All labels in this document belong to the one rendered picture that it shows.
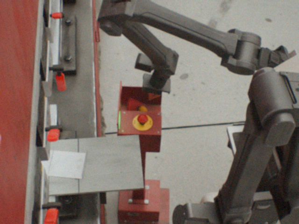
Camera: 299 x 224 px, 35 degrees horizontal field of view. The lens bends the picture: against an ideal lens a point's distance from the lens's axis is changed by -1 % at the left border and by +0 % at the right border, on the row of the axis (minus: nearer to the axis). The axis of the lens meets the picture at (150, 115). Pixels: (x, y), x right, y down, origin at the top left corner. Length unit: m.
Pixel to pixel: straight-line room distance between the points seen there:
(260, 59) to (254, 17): 2.07
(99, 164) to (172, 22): 0.46
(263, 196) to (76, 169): 0.52
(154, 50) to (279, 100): 0.74
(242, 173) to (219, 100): 1.94
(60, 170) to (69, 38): 0.64
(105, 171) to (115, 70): 1.63
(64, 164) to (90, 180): 0.09
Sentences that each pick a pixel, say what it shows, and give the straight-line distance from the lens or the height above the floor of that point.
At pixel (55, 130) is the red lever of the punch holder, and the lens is 1.09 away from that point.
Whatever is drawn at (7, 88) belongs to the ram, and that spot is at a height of 1.60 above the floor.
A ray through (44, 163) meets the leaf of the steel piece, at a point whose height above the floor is 1.00.
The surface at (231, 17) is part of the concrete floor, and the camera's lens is 3.35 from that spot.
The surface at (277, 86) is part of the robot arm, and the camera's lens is 0.76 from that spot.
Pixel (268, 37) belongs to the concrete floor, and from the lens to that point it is 3.27.
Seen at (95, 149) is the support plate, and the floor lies 1.00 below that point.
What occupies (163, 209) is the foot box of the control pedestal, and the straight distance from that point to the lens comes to 2.41.
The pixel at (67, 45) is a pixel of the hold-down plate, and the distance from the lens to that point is 1.82.
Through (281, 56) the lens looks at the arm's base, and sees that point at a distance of 1.38.
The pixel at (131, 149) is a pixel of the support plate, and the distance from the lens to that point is 1.40.
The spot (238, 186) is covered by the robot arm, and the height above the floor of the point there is 1.36.
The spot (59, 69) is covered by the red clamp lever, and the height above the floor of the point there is 1.25.
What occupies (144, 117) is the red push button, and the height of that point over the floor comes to 0.81.
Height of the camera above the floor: 2.18
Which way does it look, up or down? 53 degrees down
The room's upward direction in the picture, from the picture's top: 3 degrees clockwise
